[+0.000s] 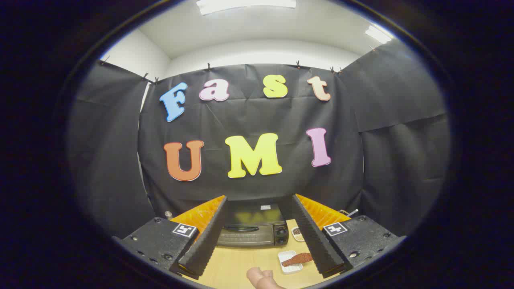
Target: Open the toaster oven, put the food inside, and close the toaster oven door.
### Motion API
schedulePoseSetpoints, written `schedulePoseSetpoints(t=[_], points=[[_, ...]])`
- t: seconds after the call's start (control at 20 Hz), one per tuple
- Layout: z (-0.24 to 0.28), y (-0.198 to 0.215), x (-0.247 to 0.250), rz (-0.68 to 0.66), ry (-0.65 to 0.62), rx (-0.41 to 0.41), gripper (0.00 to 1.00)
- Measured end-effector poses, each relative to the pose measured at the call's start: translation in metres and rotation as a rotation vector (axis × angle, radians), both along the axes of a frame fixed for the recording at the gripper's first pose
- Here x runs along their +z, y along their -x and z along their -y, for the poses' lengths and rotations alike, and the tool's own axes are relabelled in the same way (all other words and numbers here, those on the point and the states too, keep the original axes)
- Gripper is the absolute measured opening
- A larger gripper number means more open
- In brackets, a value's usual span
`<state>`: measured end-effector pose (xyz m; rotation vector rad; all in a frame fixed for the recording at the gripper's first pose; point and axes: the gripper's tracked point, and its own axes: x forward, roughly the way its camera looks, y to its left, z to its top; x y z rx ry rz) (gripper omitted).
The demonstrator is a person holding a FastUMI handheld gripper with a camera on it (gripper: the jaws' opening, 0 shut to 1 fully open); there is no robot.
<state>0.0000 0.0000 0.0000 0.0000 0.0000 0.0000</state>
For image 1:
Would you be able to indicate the metal spoon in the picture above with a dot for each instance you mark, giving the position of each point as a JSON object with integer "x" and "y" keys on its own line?
{"x": 353, "y": 212}

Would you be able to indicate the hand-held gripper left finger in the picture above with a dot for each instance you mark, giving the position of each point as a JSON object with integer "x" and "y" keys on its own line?
{"x": 204, "y": 241}

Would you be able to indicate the white divided dish with beans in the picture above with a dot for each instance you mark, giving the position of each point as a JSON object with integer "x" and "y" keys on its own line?
{"x": 297, "y": 232}

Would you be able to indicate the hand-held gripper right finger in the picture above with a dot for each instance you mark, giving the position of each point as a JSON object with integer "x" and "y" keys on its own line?
{"x": 313, "y": 241}

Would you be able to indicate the white rectangular tray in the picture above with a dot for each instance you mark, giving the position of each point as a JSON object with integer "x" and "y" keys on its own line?
{"x": 290, "y": 268}

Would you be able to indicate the brown meat piece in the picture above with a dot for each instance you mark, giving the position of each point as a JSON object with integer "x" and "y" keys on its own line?
{"x": 297, "y": 259}

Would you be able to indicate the black toaster oven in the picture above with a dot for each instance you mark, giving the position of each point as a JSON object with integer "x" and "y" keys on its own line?
{"x": 249, "y": 237}

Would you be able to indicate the small ceiling light panel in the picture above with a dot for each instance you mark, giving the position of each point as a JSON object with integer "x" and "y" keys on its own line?
{"x": 378, "y": 34}

